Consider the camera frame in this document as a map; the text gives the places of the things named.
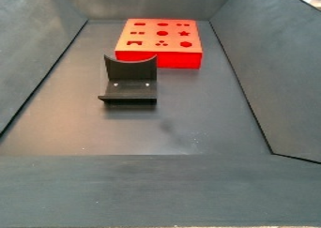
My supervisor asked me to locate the red foam shape board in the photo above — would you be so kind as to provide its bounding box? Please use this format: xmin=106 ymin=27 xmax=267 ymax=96
xmin=114 ymin=19 xmax=204 ymax=69

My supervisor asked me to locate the black curved fixture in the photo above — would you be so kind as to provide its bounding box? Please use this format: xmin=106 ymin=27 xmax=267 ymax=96
xmin=98 ymin=56 xmax=157 ymax=104

